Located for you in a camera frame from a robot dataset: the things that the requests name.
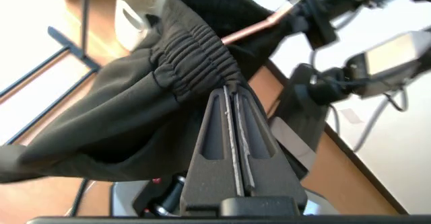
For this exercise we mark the pink clothes hanger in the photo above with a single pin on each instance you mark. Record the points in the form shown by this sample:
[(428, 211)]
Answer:
[(249, 30)]

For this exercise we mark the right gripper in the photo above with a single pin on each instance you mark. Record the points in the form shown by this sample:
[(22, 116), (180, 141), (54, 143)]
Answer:
[(320, 15)]

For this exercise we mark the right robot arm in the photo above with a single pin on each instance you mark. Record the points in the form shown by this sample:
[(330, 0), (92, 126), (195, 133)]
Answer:
[(387, 54)]

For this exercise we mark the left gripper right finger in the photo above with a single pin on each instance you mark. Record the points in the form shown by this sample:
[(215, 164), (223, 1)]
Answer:
[(269, 177)]

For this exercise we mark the black shorts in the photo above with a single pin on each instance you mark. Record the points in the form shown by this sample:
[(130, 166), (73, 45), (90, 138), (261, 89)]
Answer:
[(118, 109)]

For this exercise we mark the black clothes rack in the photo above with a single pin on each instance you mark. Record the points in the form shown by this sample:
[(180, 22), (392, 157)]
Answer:
[(85, 15)]

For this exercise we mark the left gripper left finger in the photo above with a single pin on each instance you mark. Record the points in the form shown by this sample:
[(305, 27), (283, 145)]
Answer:
[(208, 177)]

